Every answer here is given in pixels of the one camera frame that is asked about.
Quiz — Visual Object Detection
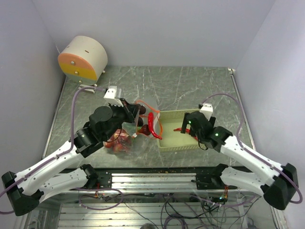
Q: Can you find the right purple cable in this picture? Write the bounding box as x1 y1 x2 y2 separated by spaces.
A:
199 93 303 204

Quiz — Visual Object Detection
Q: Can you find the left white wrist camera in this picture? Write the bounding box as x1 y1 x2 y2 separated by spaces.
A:
103 86 123 107

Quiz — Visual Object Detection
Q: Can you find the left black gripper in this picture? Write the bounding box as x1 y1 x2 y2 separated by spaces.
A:
102 97 141 140

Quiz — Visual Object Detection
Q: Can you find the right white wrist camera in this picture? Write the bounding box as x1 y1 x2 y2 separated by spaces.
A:
199 103 214 121

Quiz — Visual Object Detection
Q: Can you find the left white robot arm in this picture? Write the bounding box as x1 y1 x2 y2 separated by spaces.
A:
1 98 141 216

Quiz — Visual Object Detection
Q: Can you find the red chili pepper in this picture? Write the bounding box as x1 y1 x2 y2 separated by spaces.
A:
148 112 163 140
173 128 198 141

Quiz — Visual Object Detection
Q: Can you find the round pastel drawer cabinet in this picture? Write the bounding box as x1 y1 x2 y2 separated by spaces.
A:
58 35 108 85

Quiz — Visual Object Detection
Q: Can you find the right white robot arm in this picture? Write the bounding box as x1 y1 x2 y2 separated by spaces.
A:
181 111 298 210

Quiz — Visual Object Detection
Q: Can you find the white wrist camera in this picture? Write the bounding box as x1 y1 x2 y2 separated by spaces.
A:
199 103 214 121
103 86 123 107

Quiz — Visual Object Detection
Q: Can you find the clear zip bag orange zipper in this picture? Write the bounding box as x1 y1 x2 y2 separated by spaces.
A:
106 96 161 156

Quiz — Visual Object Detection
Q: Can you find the dark purple plum top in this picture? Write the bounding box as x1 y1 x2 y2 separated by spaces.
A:
137 117 143 127

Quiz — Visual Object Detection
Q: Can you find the dark purple plum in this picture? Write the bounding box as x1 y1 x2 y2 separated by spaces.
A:
139 105 146 115
137 117 143 127
138 124 151 136

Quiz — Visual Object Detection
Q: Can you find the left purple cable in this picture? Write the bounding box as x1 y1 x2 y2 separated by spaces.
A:
0 86 108 214

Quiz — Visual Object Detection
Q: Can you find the red cherry bunch with leaves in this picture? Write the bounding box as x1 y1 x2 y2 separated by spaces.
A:
103 129 132 154

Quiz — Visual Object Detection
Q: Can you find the cream plastic basket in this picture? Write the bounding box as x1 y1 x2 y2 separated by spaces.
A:
157 109 199 152

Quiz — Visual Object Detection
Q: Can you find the dark purple plum bottom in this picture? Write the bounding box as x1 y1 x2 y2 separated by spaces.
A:
138 124 151 136

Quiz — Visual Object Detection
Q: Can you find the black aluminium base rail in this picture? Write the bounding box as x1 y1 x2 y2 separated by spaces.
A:
82 167 225 193

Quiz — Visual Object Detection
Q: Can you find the purple cable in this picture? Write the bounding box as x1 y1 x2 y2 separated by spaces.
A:
0 86 108 214
199 93 303 204

